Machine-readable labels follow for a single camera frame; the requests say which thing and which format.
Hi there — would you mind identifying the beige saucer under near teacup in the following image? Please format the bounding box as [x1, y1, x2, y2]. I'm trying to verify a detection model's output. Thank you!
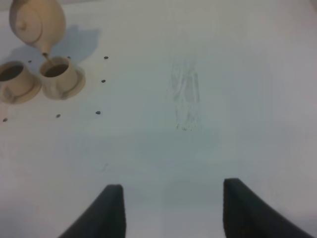
[0, 76, 42, 105]

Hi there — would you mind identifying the beige saucer under far teacup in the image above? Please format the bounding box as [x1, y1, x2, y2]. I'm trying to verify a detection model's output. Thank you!
[42, 70, 86, 100]

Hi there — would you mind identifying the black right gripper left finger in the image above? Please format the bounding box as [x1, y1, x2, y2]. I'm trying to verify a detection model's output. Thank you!
[60, 184, 127, 238]

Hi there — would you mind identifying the beige teacup far right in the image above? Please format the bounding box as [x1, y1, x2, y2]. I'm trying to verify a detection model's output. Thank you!
[39, 57, 78, 99]

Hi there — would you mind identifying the beige saucer under teacup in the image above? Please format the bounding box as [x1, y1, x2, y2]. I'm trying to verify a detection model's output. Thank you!
[42, 70, 86, 100]
[0, 76, 42, 105]

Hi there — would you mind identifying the beige ceramic teapot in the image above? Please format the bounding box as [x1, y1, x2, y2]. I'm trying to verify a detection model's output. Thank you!
[9, 0, 66, 57]

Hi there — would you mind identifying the beige teacup near teapot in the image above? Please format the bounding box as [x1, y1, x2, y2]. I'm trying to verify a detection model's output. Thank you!
[0, 61, 35, 98]

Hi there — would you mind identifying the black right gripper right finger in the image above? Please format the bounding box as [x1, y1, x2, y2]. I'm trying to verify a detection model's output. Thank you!
[222, 178, 311, 238]

